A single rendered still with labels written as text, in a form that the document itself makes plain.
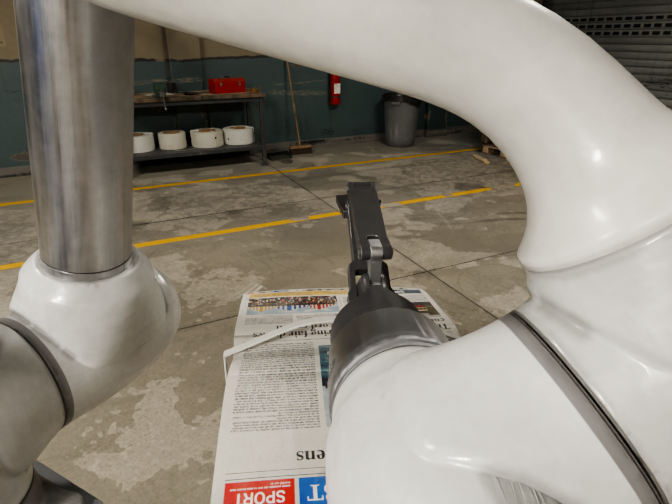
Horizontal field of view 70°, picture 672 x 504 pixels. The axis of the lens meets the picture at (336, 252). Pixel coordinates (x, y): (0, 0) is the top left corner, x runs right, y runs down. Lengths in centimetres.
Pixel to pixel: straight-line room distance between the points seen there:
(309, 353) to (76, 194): 30
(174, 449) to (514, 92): 210
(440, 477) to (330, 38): 18
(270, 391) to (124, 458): 175
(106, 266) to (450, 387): 47
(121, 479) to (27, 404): 156
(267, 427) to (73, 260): 29
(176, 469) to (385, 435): 194
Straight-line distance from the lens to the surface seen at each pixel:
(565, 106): 22
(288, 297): 72
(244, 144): 648
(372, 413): 24
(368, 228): 39
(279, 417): 50
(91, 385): 67
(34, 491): 72
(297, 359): 57
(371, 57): 22
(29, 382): 63
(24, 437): 64
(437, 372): 23
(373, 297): 36
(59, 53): 52
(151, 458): 221
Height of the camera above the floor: 153
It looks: 24 degrees down
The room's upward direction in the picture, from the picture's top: straight up
